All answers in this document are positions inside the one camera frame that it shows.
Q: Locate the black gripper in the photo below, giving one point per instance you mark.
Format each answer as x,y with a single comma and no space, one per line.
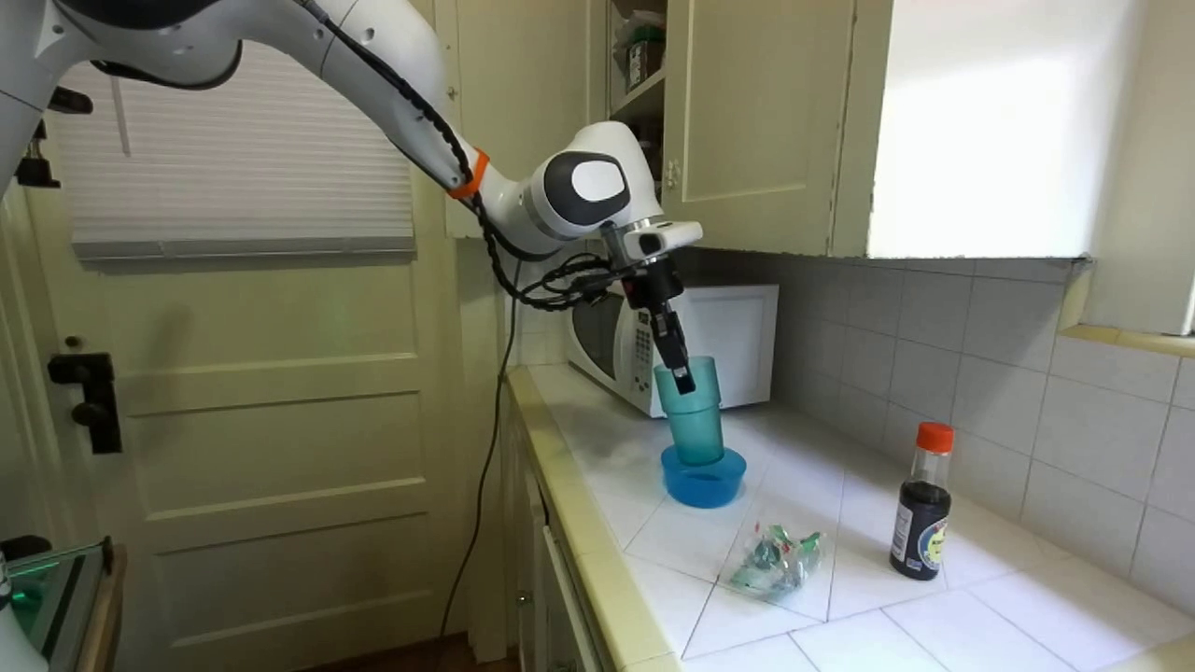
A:
652,291

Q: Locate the teal plastic cup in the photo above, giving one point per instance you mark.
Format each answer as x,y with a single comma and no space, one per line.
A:
695,415

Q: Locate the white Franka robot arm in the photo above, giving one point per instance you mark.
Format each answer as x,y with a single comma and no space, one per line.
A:
376,63

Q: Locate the blue plastic bowl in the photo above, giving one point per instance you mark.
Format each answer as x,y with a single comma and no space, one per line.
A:
705,485

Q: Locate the white microwave oven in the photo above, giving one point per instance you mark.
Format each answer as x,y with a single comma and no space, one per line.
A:
733,350

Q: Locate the crumpled clear plastic bag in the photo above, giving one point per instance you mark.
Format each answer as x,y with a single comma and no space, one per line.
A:
772,561

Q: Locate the white base cabinet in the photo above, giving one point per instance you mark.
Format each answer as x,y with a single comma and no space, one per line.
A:
553,586

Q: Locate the soy sauce bottle red cap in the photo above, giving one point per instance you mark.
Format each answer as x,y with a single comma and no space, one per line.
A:
921,525

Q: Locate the cream panelled door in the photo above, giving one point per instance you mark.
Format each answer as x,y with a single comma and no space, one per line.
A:
286,423

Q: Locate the white window blind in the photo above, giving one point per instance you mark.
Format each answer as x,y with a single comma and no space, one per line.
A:
227,175

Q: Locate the glass topped side stand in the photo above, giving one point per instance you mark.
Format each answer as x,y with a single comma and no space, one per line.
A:
62,600

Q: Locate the cream wall cabinet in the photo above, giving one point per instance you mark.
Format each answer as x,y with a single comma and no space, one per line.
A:
759,115

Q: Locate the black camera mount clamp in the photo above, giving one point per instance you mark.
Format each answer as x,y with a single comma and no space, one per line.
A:
37,164

